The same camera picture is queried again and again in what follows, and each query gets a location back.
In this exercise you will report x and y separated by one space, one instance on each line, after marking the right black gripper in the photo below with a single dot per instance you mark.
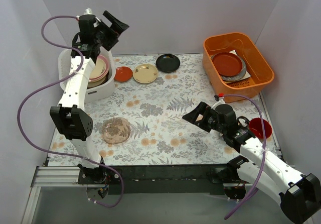
205 120

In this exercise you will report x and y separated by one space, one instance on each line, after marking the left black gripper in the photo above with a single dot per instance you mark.
110 35

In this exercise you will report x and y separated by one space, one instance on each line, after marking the pink round plate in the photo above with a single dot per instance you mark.
107 67

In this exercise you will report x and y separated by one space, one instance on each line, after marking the cream plate with flowers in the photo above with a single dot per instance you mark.
145 73

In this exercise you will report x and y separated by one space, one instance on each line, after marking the black round plate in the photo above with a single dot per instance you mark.
167 63

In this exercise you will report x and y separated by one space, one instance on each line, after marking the large yellow round plate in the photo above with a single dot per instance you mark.
93 84

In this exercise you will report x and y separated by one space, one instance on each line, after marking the cream plate black patch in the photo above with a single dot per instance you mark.
99 69

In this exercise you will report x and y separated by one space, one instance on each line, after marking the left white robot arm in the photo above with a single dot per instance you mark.
69 115

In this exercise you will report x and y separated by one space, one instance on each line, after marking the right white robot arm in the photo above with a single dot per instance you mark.
297 194

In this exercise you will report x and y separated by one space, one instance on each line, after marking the red plate in orange bin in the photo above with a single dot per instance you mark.
227 64

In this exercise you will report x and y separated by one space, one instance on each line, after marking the grey plate in orange bin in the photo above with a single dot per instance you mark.
230 66

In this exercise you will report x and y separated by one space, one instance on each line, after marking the square board in orange bin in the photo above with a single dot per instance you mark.
241 79

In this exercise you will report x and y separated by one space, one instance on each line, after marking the orange plastic bin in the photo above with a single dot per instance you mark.
260 71

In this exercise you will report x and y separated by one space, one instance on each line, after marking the small red plate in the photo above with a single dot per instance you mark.
123 74

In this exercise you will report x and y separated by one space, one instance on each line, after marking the red and black mug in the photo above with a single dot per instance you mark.
255 126

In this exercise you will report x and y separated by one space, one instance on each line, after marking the floral table mat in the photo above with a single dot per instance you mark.
159 135

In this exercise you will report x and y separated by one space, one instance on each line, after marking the brown glass bowl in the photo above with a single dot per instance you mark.
116 130

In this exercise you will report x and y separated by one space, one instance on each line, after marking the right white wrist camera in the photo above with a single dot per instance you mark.
219 100

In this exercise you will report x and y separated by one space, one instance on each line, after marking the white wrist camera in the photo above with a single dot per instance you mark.
219 100
88 12

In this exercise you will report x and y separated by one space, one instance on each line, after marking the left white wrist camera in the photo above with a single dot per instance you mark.
88 12

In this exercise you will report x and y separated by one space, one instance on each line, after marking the black metal base rail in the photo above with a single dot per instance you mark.
204 178

